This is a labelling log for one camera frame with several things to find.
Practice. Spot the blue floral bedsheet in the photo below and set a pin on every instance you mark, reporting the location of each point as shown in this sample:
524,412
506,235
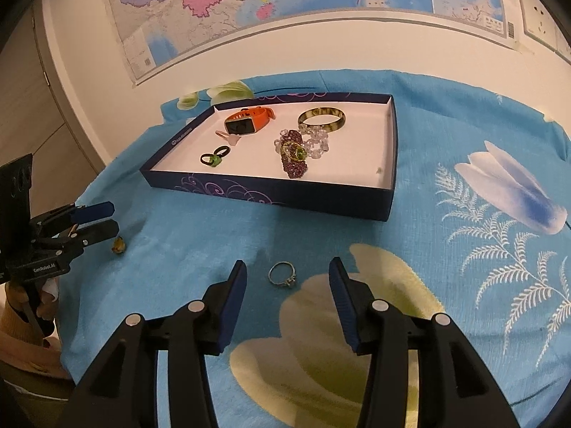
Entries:
479,229

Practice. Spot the orange smart watch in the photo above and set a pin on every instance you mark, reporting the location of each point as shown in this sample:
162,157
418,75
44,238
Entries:
249,120

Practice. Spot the brown wooden door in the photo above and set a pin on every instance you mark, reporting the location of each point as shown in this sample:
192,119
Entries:
37,118

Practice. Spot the pink hair clip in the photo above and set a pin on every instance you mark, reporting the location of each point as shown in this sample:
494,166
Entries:
231,139

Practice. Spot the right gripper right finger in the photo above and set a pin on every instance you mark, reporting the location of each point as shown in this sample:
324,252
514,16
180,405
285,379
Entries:
456,389

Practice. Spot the colourful wall map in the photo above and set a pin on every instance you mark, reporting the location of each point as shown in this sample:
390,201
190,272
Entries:
290,0

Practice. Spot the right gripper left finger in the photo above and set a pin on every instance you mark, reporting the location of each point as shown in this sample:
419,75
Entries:
119,388

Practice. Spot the person's left hand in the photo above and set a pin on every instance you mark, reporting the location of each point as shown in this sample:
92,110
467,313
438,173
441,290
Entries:
27,320

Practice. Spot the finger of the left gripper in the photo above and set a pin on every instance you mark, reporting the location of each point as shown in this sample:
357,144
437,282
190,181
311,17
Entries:
93,212
97,232

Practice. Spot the orange sleeved left forearm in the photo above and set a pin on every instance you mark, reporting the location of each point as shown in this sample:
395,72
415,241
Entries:
23,349

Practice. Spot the gold tortoise bangle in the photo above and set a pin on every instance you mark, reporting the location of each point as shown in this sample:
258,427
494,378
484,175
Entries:
329,118

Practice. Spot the yellow ring ornament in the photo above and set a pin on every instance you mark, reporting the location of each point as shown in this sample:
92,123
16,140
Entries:
119,246

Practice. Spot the dark blue tray box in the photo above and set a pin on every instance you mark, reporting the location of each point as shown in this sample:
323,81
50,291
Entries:
351,172

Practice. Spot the white wall socket panel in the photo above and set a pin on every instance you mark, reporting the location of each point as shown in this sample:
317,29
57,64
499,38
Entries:
540,26

